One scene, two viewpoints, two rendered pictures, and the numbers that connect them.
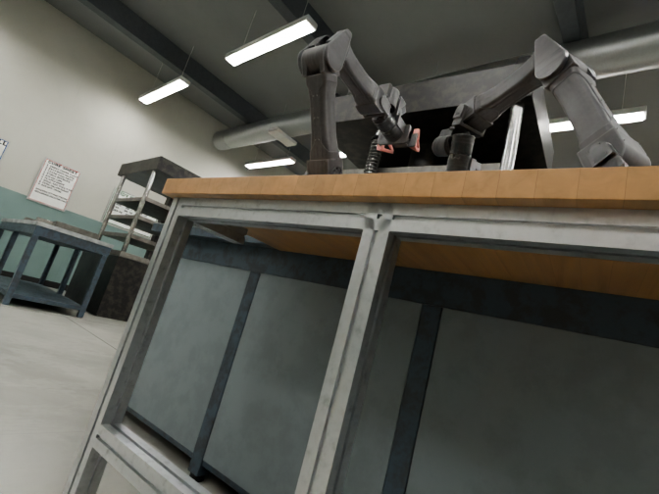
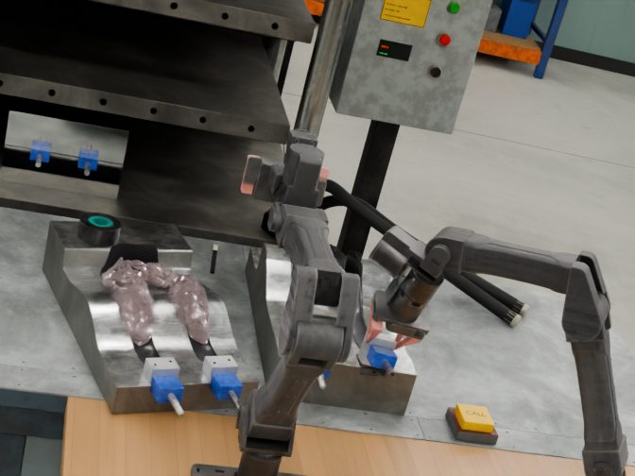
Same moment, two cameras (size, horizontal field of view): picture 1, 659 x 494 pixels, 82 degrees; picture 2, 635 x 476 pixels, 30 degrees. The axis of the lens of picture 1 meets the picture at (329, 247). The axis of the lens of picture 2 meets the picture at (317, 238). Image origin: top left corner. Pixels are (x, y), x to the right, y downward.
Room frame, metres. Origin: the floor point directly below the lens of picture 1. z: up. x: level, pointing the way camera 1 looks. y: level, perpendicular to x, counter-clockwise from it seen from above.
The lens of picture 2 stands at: (-0.09, 1.31, 1.92)
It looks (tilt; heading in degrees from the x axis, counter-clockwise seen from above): 23 degrees down; 308
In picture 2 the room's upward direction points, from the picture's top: 15 degrees clockwise
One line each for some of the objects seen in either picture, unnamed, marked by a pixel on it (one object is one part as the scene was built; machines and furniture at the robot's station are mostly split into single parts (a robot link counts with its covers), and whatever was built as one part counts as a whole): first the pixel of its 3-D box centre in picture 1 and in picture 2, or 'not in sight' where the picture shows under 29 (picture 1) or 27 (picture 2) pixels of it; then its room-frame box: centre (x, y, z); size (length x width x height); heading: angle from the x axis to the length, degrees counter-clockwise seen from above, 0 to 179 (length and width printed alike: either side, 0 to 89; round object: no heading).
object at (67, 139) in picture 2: not in sight; (69, 118); (2.14, -0.45, 0.87); 0.50 x 0.27 x 0.17; 142
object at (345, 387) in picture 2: not in sight; (326, 308); (1.17, -0.39, 0.87); 0.50 x 0.26 x 0.14; 142
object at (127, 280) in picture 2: not in sight; (154, 290); (1.32, -0.06, 0.90); 0.26 x 0.18 x 0.08; 159
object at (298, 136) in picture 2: (395, 117); (295, 161); (1.09, -0.09, 1.25); 0.07 x 0.06 x 0.11; 53
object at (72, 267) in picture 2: not in sight; (145, 309); (1.32, -0.05, 0.85); 0.50 x 0.26 x 0.11; 159
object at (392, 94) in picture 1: (380, 101); (300, 190); (1.02, -0.03, 1.24); 0.12 x 0.09 x 0.12; 143
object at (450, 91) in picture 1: (427, 159); not in sight; (2.23, -0.46, 1.75); 1.30 x 0.84 x 0.61; 52
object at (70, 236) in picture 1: (40, 259); not in sight; (4.44, 3.16, 0.44); 1.90 x 0.70 x 0.89; 48
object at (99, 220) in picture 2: not in sight; (99, 229); (1.51, -0.07, 0.93); 0.08 x 0.08 x 0.04
